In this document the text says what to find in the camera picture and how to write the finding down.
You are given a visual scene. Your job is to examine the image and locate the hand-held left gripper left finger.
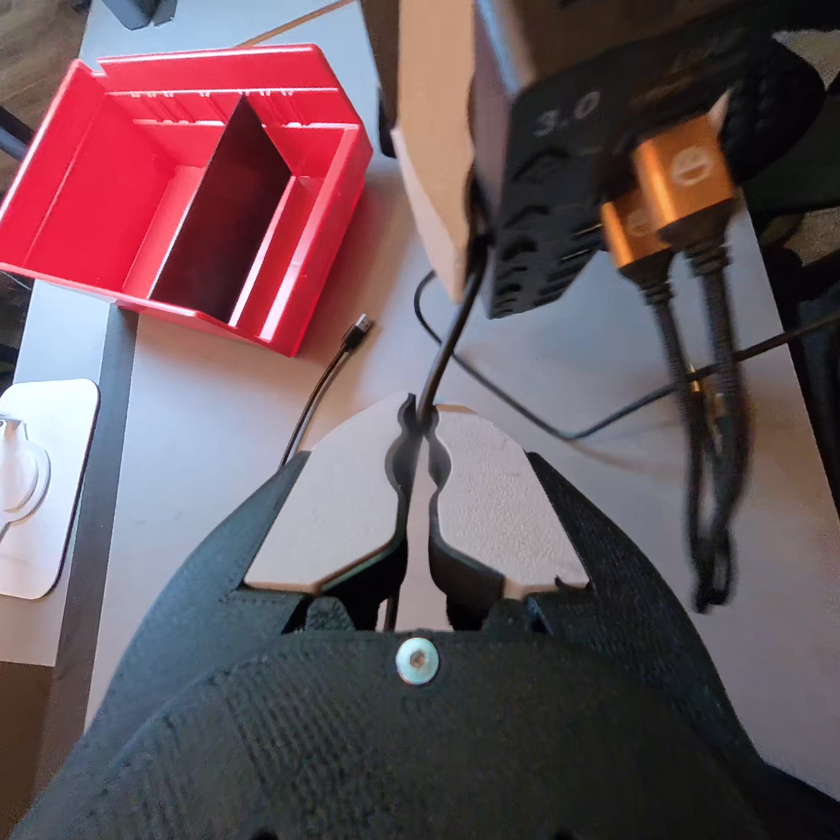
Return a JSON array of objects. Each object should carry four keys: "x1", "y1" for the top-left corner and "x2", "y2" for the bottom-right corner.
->
[{"x1": 243, "y1": 392, "x2": 417, "y2": 592}]

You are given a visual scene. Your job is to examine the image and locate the orange plug usb cable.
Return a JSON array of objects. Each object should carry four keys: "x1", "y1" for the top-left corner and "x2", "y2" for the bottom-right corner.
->
[
  {"x1": 599, "y1": 190, "x2": 736, "y2": 614},
  {"x1": 631, "y1": 115, "x2": 754, "y2": 614},
  {"x1": 416, "y1": 233, "x2": 492, "y2": 421}
]

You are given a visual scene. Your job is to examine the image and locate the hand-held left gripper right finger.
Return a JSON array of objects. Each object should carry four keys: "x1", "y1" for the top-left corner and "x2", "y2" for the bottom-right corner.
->
[{"x1": 427, "y1": 403, "x2": 592, "y2": 601}]

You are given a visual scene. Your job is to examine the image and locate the white document stand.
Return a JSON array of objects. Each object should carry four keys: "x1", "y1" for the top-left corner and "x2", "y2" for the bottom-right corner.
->
[{"x1": 0, "y1": 378, "x2": 101, "y2": 600}]

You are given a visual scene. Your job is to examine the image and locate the black wrist rest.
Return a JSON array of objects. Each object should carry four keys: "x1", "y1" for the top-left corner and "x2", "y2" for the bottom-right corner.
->
[{"x1": 718, "y1": 36, "x2": 829, "y2": 221}]

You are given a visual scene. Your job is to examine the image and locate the small red plastic bin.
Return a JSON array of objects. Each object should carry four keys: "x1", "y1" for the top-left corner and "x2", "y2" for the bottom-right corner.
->
[{"x1": 0, "y1": 43, "x2": 375, "y2": 358}]

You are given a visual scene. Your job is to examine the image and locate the black bin divider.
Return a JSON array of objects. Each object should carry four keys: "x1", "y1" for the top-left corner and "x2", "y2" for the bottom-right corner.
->
[{"x1": 148, "y1": 95, "x2": 294, "y2": 326}]

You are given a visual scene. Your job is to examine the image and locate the thin black usb cable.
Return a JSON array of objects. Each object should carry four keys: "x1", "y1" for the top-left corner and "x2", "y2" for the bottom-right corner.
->
[{"x1": 279, "y1": 314, "x2": 376, "y2": 470}]

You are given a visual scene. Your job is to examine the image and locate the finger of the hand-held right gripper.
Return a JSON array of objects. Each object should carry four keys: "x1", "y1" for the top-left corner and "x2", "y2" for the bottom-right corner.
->
[
  {"x1": 390, "y1": 0, "x2": 487, "y2": 304},
  {"x1": 707, "y1": 88, "x2": 735, "y2": 155}
]

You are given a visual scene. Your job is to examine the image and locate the black usb hub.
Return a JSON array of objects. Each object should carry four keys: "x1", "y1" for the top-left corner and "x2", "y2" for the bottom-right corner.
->
[{"x1": 471, "y1": 0, "x2": 746, "y2": 321}]

